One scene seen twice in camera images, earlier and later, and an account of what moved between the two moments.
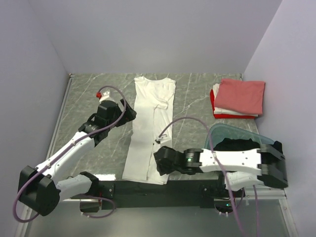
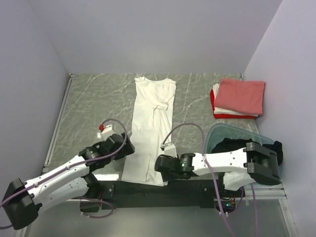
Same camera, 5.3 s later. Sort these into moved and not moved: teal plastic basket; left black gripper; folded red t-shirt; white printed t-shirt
Moved: left black gripper
Not moved: folded red t-shirt; white printed t-shirt; teal plastic basket
